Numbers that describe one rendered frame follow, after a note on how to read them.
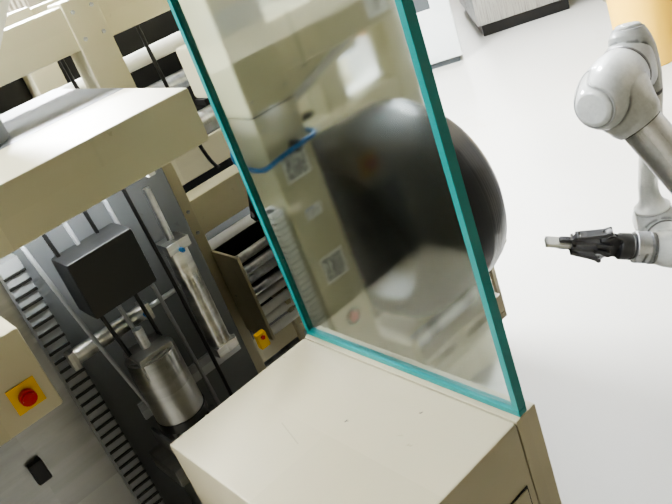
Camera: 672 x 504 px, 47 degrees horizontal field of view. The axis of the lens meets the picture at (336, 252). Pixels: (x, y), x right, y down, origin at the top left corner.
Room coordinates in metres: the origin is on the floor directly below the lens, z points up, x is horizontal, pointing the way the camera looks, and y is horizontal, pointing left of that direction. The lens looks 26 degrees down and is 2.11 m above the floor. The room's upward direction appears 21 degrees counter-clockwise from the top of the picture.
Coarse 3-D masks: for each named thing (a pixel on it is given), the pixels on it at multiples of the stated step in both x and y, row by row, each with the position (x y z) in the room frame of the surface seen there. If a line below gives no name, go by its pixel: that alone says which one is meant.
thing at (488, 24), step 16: (464, 0) 8.54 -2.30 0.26; (480, 0) 7.76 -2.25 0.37; (496, 0) 7.73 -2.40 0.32; (512, 0) 7.71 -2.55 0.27; (528, 0) 7.68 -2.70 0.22; (544, 0) 7.65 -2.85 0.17; (560, 0) 7.66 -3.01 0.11; (480, 16) 7.76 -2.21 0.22; (496, 16) 7.74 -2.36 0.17; (512, 16) 7.75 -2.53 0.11; (528, 16) 7.72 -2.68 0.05; (544, 16) 7.70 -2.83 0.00; (496, 32) 7.78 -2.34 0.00
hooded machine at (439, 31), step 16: (416, 0) 7.30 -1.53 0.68; (432, 0) 7.27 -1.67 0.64; (448, 0) 7.25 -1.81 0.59; (432, 16) 7.28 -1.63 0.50; (448, 16) 7.25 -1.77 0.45; (432, 32) 7.29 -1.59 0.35; (448, 32) 7.26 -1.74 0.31; (432, 48) 7.30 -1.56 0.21; (448, 48) 7.27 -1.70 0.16; (432, 64) 7.35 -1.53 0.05
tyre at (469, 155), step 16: (464, 144) 1.83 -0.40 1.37; (464, 160) 1.79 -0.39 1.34; (480, 160) 1.81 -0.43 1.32; (464, 176) 1.77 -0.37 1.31; (480, 176) 1.78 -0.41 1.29; (480, 192) 1.76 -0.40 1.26; (496, 192) 1.79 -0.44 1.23; (480, 208) 1.74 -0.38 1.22; (496, 208) 1.77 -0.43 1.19; (480, 224) 1.73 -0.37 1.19; (496, 224) 1.77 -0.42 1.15; (480, 240) 1.73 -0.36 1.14; (496, 240) 1.77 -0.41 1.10; (496, 256) 1.80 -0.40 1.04
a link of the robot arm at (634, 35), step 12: (624, 24) 1.79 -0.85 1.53; (636, 24) 1.75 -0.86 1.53; (612, 36) 1.77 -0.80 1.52; (624, 36) 1.74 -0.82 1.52; (636, 36) 1.73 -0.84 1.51; (648, 36) 1.74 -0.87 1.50; (612, 48) 1.74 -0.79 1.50; (636, 48) 1.71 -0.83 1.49; (648, 48) 1.72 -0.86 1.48; (648, 60) 1.69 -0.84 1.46; (660, 72) 1.74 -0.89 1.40; (660, 84) 1.74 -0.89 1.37
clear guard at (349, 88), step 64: (192, 0) 1.33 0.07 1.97; (256, 0) 1.18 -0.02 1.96; (320, 0) 1.06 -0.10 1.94; (384, 0) 0.96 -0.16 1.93; (256, 64) 1.24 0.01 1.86; (320, 64) 1.10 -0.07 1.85; (384, 64) 0.99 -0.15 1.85; (256, 128) 1.30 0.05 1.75; (320, 128) 1.15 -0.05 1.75; (384, 128) 1.02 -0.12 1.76; (448, 128) 0.94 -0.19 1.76; (256, 192) 1.38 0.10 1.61; (320, 192) 1.20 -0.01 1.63; (384, 192) 1.06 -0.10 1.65; (448, 192) 0.95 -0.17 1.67; (320, 256) 1.26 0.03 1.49; (384, 256) 1.11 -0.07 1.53; (448, 256) 0.98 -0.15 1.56; (320, 320) 1.34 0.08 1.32; (384, 320) 1.16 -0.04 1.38; (448, 320) 1.02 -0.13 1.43; (448, 384) 1.05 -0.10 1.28; (512, 384) 0.93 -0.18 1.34
